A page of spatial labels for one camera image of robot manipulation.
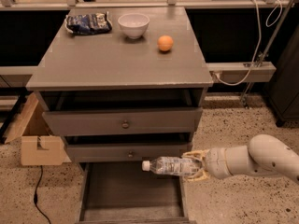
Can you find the clear plastic water bottle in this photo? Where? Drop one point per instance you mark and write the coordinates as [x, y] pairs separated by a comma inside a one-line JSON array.
[[172, 166]]

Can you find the white ceramic bowl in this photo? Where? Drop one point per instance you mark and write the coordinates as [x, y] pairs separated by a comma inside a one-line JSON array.
[[134, 25]]

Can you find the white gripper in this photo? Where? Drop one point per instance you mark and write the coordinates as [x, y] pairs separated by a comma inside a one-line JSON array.
[[214, 164]]

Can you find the grey open bottom drawer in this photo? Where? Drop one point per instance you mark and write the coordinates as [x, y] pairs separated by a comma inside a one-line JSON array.
[[122, 193]]

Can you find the grey middle drawer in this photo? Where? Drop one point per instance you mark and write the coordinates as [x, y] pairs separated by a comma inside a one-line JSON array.
[[125, 151]]

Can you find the metal stand pole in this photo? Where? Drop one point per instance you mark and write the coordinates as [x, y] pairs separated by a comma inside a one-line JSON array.
[[258, 60]]

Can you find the grey top drawer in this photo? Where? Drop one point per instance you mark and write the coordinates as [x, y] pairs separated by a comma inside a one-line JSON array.
[[113, 122]]

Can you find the orange fruit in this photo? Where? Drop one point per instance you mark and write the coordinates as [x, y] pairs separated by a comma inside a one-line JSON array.
[[165, 43]]

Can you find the light wooden box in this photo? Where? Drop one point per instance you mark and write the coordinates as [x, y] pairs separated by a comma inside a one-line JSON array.
[[38, 145]]

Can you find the blue chip bag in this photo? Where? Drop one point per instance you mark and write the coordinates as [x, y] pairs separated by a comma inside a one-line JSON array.
[[88, 24]]

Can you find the grey wooden drawer cabinet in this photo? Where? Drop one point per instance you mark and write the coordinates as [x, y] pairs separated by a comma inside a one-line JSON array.
[[113, 72]]

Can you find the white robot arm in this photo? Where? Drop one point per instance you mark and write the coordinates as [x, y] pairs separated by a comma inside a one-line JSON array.
[[264, 155]]

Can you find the dark cabinet at right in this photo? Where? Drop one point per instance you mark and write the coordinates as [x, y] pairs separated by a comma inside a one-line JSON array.
[[283, 89]]

